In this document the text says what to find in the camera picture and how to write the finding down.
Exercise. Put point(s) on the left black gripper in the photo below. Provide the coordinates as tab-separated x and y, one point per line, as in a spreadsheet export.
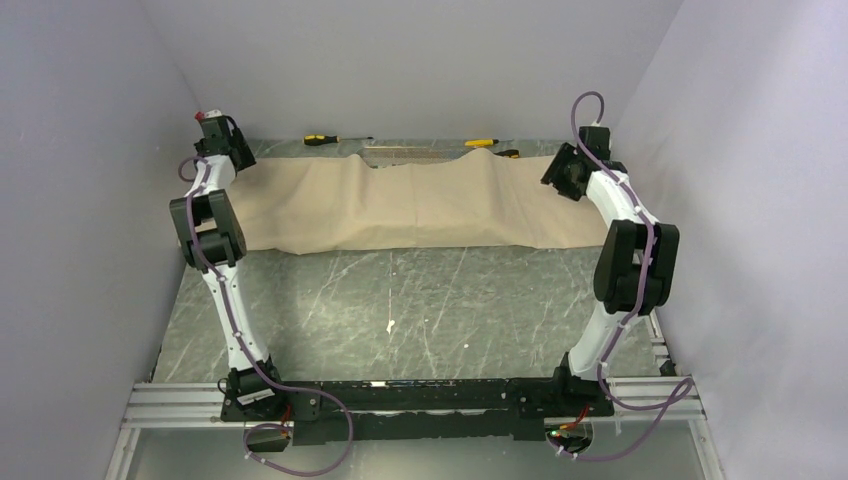
240	143

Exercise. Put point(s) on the wire mesh instrument tray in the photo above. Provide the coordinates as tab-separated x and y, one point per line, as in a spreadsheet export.
385	157

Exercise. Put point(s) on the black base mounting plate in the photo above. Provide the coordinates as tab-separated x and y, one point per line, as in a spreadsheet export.
519	408

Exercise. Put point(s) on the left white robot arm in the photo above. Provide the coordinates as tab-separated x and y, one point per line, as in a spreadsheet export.
212	242

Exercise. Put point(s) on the right side aluminium rail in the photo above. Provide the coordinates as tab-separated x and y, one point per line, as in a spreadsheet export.
656	344

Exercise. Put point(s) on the aluminium rail frame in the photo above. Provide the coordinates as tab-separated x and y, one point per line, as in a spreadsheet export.
199	405

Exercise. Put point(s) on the black yellow short screwdriver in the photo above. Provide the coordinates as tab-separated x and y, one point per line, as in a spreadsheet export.
511	153

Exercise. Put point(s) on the yellow black screwdriver left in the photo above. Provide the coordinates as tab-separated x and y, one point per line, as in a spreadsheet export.
321	140

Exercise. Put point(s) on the beige surgical wrap cloth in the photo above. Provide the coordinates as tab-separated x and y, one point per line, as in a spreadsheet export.
311	205

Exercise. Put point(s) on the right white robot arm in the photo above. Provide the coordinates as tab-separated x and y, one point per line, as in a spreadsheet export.
635	268

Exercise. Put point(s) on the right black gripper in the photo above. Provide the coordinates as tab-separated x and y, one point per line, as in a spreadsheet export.
553	173

